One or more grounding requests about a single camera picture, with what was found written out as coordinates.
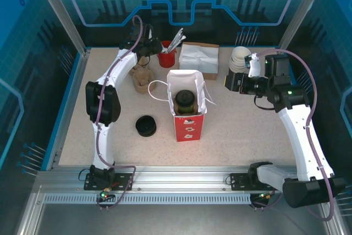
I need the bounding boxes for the black cup lid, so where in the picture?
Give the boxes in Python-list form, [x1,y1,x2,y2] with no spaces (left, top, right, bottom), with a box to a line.
[135,115,157,138]
[175,89,197,107]

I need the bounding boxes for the green paper coffee cup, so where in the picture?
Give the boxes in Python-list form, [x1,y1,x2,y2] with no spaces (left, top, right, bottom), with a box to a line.
[175,102,196,114]

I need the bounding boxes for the red paper takeout bag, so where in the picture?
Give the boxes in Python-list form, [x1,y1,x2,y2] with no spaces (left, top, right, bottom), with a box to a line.
[147,69,218,143]

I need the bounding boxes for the red straw holder cup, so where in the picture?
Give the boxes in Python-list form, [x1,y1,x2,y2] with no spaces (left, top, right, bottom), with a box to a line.
[157,40,177,68]

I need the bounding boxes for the white wrapped straw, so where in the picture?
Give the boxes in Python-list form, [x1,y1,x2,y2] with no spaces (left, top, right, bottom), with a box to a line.
[173,34,187,51]
[169,28,184,53]

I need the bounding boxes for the brown cardboard napkin box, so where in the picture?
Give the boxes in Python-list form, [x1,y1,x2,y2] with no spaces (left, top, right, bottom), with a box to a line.
[178,41,221,81]

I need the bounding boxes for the white paper cup stack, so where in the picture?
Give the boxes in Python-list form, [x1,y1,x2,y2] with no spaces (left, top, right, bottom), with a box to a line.
[228,46,251,73]

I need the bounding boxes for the pulp cup carrier stack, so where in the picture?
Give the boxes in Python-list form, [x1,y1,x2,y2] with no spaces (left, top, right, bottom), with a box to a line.
[128,56,155,95]

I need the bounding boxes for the white paper napkins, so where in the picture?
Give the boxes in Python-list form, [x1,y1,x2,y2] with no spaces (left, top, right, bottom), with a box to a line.
[179,44,220,70]

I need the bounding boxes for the blue table side trim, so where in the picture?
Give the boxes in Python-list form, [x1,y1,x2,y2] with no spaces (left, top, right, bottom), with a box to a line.
[41,52,90,171]

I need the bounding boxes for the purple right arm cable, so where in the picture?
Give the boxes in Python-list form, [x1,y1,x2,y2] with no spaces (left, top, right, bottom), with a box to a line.
[257,48,337,222]

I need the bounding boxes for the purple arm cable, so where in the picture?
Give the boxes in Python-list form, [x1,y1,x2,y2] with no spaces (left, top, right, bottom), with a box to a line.
[257,48,337,222]
[95,15,144,170]

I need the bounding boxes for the aluminium frame post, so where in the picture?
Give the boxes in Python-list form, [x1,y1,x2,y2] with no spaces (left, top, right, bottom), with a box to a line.
[276,0,329,57]
[29,0,92,57]

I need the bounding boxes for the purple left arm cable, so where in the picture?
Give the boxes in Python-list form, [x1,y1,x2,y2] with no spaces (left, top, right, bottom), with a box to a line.
[95,15,144,170]

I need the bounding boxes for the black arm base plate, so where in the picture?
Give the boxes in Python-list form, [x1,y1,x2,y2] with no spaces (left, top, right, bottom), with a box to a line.
[84,173,135,192]
[229,173,276,192]

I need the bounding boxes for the aluminium front rail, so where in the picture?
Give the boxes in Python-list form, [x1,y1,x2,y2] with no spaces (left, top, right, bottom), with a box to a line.
[35,165,328,194]

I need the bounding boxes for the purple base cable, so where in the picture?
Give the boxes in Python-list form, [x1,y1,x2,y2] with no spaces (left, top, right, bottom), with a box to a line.
[250,188,283,212]
[95,166,137,212]

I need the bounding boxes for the slotted grey cable duct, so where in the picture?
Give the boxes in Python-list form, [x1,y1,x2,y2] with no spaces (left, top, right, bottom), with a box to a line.
[43,193,276,205]

